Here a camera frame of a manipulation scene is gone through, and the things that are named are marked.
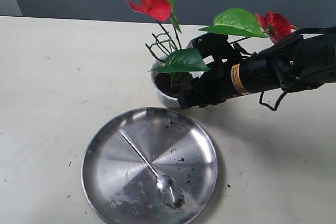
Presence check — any artificial red anthurium plant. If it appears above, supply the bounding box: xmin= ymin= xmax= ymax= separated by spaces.
xmin=124 ymin=0 xmax=300 ymax=92

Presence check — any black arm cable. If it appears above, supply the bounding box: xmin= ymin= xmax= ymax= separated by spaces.
xmin=233 ymin=26 xmax=336 ymax=112

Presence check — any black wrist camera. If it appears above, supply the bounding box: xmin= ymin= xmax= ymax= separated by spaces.
xmin=186 ymin=33 xmax=242 ymax=64

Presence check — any round steel tray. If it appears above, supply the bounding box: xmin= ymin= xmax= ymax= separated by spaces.
xmin=81 ymin=108 xmax=218 ymax=223

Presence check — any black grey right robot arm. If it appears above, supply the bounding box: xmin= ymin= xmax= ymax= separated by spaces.
xmin=177 ymin=27 xmax=335 ymax=111

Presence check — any white flower pot with soil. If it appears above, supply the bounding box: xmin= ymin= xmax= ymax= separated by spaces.
xmin=149 ymin=60 xmax=204 ymax=109

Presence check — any metal spoon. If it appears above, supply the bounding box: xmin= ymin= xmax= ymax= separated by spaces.
xmin=119 ymin=129 xmax=185 ymax=210

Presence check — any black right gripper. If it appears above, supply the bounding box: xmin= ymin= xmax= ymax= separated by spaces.
xmin=178 ymin=59 xmax=280 ymax=110

